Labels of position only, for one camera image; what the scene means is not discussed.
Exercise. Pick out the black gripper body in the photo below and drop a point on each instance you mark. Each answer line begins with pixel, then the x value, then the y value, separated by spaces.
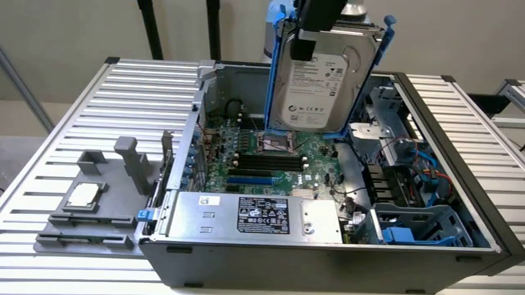
pixel 323 13

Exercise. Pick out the silver hard disk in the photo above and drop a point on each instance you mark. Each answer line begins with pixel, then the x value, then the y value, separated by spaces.
pixel 320 83

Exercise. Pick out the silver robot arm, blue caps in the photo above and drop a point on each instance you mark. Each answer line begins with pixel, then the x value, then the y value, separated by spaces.
pixel 356 6

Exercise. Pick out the black stand pole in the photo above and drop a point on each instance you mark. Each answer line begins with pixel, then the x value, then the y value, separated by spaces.
pixel 214 30
pixel 153 30

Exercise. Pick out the silver metal drive cage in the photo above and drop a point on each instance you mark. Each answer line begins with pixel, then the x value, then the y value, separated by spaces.
pixel 381 123

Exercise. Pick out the CPU socket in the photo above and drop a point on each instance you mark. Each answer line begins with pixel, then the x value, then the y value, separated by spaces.
pixel 276 141

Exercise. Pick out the black RAM slot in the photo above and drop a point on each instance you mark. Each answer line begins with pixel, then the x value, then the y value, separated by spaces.
pixel 270 159
pixel 270 163
pixel 270 155

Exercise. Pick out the black expansion slot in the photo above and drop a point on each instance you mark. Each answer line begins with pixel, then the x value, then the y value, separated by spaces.
pixel 250 173

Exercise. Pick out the green motherboard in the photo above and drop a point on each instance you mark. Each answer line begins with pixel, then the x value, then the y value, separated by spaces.
pixel 284 181

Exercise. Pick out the blue expansion slot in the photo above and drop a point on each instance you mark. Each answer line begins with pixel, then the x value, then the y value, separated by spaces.
pixel 250 181

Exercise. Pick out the copper chipset heatsink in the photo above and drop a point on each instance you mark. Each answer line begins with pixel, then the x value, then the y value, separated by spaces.
pixel 304 193

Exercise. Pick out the black fan shroud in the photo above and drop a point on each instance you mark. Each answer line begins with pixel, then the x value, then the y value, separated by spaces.
pixel 385 184

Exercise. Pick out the grey parts rack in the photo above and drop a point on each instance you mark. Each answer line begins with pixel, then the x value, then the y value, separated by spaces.
pixel 131 159

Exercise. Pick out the silver power supply unit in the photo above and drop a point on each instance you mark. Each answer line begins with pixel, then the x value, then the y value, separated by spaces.
pixel 230 218

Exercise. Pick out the blue drive bay cage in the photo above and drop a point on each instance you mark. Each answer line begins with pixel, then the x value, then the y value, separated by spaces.
pixel 427 224

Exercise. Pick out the blue case latch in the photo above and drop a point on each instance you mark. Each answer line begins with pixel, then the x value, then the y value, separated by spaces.
pixel 146 215

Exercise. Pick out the grey metal pole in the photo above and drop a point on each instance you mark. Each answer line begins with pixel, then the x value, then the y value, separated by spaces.
pixel 25 89

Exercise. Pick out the black open PC case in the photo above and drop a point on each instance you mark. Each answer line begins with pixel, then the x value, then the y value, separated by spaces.
pixel 312 264

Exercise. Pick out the silver CPU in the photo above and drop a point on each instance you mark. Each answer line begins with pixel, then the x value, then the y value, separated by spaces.
pixel 85 194

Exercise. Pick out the green RAM stick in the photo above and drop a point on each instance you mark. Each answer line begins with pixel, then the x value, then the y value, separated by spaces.
pixel 90 220
pixel 82 238

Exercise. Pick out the graphics card with metal bracket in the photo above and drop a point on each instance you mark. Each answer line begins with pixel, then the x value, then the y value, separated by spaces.
pixel 166 159

